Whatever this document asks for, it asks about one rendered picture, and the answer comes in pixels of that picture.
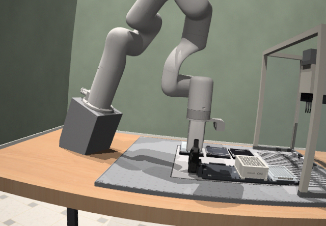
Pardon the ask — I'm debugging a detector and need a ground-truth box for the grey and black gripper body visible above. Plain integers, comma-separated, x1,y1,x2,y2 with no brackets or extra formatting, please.
186,118,208,153

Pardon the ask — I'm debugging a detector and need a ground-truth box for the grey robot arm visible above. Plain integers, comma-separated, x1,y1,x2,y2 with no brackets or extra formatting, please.
80,0,225,131

